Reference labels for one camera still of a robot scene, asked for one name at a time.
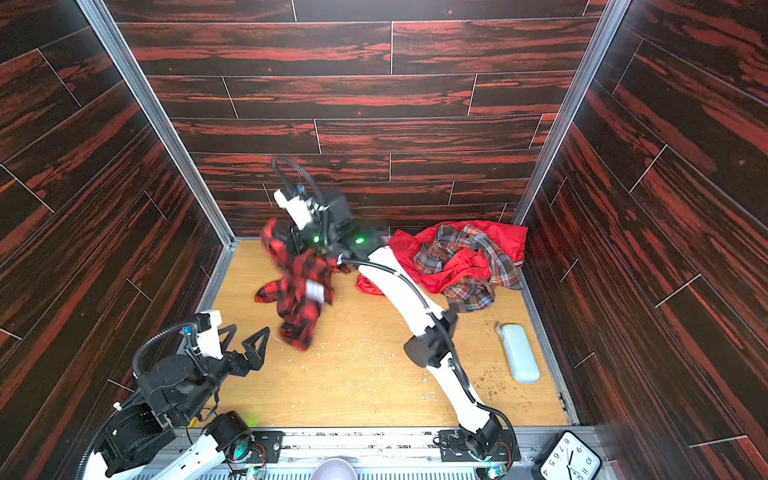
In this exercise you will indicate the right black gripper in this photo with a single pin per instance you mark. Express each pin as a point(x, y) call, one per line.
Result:
point(309, 241)

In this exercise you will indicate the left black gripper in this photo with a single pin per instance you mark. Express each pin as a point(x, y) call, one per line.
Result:
point(234, 360)

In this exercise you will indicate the red black buffalo plaid shirt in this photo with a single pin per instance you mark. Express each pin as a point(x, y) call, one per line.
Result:
point(304, 288)

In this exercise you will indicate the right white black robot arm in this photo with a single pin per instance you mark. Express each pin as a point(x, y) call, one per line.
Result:
point(431, 346)

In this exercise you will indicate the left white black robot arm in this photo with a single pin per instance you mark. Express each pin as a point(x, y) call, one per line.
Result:
point(179, 373)

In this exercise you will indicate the red jacket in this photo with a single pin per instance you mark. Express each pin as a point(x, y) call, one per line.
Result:
point(405, 245)

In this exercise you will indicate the white round dome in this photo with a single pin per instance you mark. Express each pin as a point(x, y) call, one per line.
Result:
point(334, 469)

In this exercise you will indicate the grey red plaid shirt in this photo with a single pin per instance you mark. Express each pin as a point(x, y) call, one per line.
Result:
point(467, 262)

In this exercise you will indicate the pale green case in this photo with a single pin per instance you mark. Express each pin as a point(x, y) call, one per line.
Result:
point(519, 353)

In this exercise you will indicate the black analog clock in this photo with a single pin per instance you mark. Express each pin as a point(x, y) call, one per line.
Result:
point(567, 457)

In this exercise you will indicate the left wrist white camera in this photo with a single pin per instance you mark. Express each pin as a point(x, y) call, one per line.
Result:
point(208, 340)

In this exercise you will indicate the wrist white camera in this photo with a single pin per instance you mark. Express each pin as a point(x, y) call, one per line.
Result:
point(208, 340)
point(297, 209)

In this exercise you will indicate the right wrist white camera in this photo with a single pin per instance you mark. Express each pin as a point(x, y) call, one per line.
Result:
point(297, 209)

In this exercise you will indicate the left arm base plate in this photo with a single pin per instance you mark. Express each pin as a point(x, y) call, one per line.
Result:
point(259, 447)

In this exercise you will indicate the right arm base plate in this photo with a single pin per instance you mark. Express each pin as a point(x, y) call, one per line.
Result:
point(453, 447)

